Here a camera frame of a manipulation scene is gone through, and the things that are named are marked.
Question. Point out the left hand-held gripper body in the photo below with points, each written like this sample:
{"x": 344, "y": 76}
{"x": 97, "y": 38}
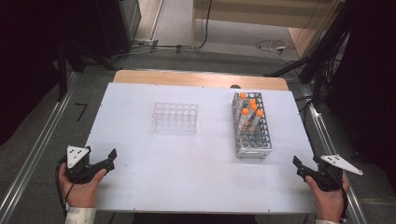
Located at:
{"x": 74, "y": 155}

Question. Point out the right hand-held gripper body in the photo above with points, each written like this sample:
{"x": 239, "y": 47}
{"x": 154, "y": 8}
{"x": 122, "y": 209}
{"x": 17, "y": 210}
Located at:
{"x": 330, "y": 177}

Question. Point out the perforated metal tube rack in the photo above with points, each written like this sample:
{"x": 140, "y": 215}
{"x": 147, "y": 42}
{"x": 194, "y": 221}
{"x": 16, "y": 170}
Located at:
{"x": 253, "y": 152}

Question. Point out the clear plastic tube rack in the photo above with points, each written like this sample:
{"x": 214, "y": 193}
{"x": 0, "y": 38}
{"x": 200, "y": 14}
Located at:
{"x": 174, "y": 118}

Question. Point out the person's right hand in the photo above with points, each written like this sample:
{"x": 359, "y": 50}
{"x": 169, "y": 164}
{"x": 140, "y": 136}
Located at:
{"x": 330, "y": 203}

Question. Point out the person's left hand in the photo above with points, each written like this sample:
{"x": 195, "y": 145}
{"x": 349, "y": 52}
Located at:
{"x": 81, "y": 194}

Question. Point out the white board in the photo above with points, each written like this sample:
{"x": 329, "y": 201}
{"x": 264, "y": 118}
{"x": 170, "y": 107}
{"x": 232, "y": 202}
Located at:
{"x": 202, "y": 174}

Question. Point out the black curtain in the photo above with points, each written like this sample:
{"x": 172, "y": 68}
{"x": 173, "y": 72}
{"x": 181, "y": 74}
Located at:
{"x": 28, "y": 62}
{"x": 370, "y": 77}

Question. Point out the grey power strip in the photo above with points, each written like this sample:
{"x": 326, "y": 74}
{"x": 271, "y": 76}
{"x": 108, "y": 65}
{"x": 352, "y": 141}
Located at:
{"x": 145, "y": 41}

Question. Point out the dark equipment cabinet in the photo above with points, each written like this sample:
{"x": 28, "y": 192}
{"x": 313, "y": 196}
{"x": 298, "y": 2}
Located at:
{"x": 130, "y": 18}

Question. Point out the light wooden furniture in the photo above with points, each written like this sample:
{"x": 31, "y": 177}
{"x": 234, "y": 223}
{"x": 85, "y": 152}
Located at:
{"x": 249, "y": 12}

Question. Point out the aluminium floor rail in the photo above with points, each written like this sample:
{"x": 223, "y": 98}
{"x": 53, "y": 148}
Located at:
{"x": 327, "y": 140}
{"x": 34, "y": 152}

